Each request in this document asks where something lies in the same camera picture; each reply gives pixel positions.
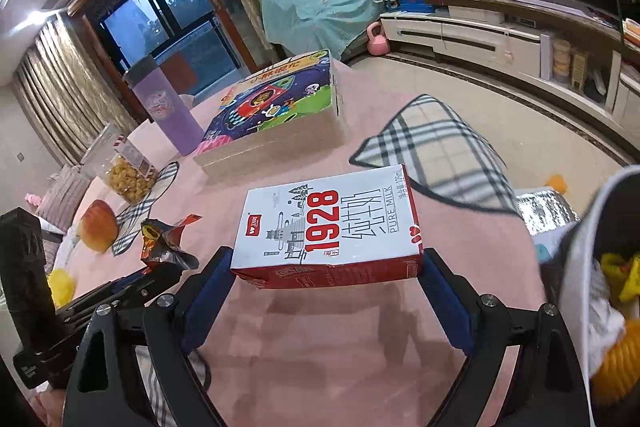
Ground red orange apple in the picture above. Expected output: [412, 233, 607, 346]
[76, 199, 120, 254]

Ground small brown carton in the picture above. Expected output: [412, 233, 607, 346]
[570, 51, 589, 90]

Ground orange ribbed plastic item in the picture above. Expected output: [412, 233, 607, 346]
[590, 337, 640, 408]

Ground yellow soft item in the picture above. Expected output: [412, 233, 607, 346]
[47, 268, 76, 310]

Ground silver foil bag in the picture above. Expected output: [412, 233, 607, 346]
[515, 188, 583, 235]

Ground teal cloth cover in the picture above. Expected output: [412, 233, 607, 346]
[261, 0, 386, 60]

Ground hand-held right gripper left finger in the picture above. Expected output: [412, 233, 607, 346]
[62, 246, 236, 427]

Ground white packet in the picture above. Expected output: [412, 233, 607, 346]
[582, 257, 628, 378]

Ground red orange snack wrapper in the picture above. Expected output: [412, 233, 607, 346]
[141, 214, 202, 271]

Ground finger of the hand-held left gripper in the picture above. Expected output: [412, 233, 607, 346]
[52, 263, 183, 323]

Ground glass balcony door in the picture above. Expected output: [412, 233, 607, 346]
[70, 0, 256, 95]

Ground clear bag of yellow snacks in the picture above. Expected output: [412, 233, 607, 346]
[92, 123, 161, 208]

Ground red white milk carton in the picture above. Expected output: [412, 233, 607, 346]
[230, 164, 425, 290]

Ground purple bottle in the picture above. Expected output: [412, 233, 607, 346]
[122, 55, 205, 156]

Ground white television cabinet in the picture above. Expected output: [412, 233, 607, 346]
[380, 0, 640, 132]

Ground yellow snack wrapper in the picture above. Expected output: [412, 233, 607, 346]
[600, 252, 640, 305]

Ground stacked cans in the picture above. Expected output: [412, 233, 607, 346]
[552, 39, 573, 82]

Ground colourful cartoon puzzle box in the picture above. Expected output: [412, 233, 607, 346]
[192, 48, 348, 180]

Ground grey cushion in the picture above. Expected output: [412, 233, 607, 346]
[35, 164, 93, 268]

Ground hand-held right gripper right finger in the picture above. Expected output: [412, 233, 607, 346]
[420, 247, 588, 427]

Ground pink kettlebell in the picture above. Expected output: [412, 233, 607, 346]
[366, 22, 391, 56]

